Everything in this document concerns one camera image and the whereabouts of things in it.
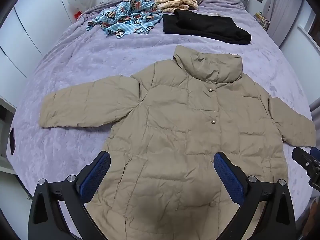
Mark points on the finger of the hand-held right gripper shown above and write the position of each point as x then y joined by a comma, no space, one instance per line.
315,152
303,158

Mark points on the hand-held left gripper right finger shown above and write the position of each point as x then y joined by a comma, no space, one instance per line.
228,177

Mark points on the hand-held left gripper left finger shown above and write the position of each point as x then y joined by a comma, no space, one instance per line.
96,177

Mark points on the beige puffer jacket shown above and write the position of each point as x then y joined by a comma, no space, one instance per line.
175,130

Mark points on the black flat object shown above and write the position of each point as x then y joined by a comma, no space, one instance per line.
12,141

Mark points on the white bedside cabinet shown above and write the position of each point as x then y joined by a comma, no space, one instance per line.
6,135

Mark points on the purple plush blanket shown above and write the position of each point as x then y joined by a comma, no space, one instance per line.
87,62

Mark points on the grey curtain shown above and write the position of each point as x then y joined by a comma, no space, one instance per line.
285,10

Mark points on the black garment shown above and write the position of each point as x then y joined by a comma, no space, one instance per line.
200,27

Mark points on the white wardrobe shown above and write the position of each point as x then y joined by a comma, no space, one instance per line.
30,30

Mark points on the small red box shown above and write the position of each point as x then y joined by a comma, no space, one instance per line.
77,16

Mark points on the blue monkey print cloth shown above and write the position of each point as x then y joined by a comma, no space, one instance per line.
127,17

